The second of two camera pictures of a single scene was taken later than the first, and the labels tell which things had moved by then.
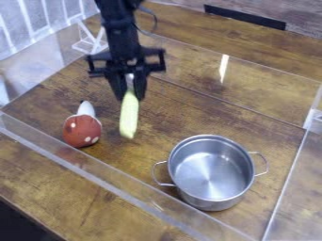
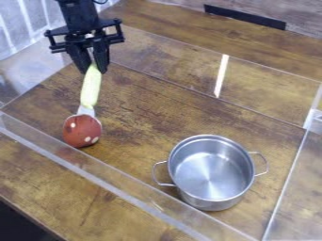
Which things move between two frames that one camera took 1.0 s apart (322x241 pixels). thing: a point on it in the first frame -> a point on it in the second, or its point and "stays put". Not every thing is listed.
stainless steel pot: [212, 168] stays put
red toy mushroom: [82, 128] stays put
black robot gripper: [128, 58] -> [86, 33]
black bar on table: [246, 17] stays put
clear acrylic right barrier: [297, 218] stays put
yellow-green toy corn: [130, 108] -> [90, 91]
